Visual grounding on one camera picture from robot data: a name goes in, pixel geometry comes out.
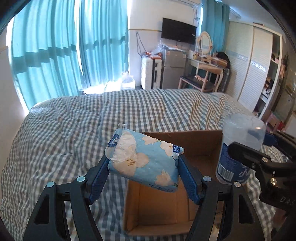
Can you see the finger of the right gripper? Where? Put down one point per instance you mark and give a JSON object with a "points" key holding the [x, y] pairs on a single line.
{"points": [[248, 156], [282, 141]]}

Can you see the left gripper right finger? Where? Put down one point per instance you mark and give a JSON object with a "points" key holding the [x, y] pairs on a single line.
{"points": [[239, 219]]}

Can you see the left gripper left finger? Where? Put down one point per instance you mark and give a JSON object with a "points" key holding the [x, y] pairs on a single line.
{"points": [[48, 220]]}

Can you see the clear plastic jar blue label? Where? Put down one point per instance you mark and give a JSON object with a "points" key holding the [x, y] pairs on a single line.
{"points": [[241, 132]]}

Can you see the blue floral tissue pack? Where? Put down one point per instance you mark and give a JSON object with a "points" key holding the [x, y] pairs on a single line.
{"points": [[144, 159]]}

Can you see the open shelf unit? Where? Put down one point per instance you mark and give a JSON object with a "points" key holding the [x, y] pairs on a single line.
{"points": [[272, 83]]}

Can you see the brown cardboard box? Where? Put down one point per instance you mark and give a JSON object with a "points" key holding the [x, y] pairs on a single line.
{"points": [[150, 212]]}

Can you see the wooden stool dark cushion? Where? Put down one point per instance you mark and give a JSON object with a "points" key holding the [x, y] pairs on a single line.
{"points": [[201, 85]]}

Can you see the checkered bed quilt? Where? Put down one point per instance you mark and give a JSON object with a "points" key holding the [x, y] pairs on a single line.
{"points": [[62, 138]]}

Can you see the white vanity desk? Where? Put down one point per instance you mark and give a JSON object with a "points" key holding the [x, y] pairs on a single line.
{"points": [[209, 69]]}

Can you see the white sliding wardrobe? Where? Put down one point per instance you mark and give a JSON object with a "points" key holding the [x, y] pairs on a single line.
{"points": [[249, 51]]}

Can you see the silver small fridge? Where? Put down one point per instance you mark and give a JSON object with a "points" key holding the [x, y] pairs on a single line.
{"points": [[172, 67]]}

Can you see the white oval vanity mirror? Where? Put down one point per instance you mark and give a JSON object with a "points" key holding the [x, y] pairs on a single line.
{"points": [[204, 44]]}

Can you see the clear plastic bag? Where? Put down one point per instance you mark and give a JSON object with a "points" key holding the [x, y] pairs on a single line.
{"points": [[127, 82]]}

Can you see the white suitcase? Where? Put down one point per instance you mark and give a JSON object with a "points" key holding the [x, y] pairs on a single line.
{"points": [[151, 72]]}

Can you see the teal right curtain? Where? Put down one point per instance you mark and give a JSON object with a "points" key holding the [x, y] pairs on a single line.
{"points": [[216, 23]]}

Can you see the teal window curtain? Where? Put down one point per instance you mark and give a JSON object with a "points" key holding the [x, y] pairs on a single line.
{"points": [[60, 48]]}

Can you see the black wall television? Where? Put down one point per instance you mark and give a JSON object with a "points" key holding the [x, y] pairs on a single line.
{"points": [[178, 31]]}

